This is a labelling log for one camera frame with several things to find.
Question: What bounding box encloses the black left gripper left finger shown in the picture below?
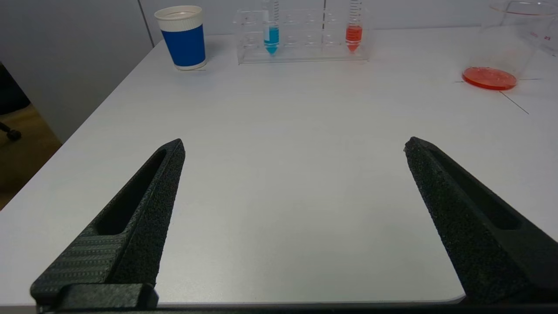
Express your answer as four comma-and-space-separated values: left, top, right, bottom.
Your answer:
30, 139, 186, 311

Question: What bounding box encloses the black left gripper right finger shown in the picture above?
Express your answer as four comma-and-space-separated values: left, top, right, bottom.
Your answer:
404, 137, 558, 306

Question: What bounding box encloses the clear glass beaker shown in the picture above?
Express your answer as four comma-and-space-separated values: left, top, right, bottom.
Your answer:
462, 0, 558, 91

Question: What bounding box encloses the test tube with red pigment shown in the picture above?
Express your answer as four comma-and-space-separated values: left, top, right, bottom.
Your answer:
346, 0, 364, 53

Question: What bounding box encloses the test tube with blue pigment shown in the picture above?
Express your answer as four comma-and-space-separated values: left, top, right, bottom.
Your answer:
262, 0, 281, 55

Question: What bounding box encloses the clear acrylic test tube rack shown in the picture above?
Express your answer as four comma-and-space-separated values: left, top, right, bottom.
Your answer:
233, 8, 370, 65

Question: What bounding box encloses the black chair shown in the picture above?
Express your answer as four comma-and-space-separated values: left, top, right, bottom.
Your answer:
0, 65, 32, 141

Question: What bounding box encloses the blue white paper cup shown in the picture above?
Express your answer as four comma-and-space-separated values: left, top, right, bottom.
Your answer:
155, 5, 208, 71

